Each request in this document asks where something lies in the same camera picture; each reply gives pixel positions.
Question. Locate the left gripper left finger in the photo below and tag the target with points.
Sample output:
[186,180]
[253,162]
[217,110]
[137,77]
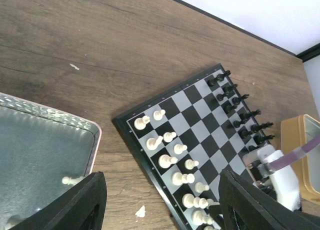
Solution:
[82,207]

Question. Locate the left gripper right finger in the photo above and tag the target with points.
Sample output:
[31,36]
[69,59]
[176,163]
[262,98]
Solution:
[242,206]

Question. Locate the white chess piece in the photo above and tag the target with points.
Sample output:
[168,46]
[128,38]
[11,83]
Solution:
[198,218]
[165,161]
[178,178]
[189,201]
[210,228]

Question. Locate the white chess rook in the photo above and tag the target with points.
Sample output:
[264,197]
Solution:
[141,122]

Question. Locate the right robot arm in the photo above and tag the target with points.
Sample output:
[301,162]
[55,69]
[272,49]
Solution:
[284,179]

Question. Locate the black chess pieces row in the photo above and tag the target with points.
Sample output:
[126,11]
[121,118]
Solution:
[231,123]

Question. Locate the white debris chip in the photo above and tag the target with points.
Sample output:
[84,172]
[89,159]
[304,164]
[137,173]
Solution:
[141,213]

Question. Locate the pink tin box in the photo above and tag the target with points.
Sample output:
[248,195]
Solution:
[39,148]

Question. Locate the black and white chessboard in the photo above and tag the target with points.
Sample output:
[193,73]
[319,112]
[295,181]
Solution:
[185,108]

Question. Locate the gold tin box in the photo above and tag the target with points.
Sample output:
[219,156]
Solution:
[296,132]

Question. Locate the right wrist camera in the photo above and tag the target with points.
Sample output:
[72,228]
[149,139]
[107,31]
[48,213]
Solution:
[255,161]

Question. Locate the black enclosure frame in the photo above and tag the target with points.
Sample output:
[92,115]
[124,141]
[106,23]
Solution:
[292,26]

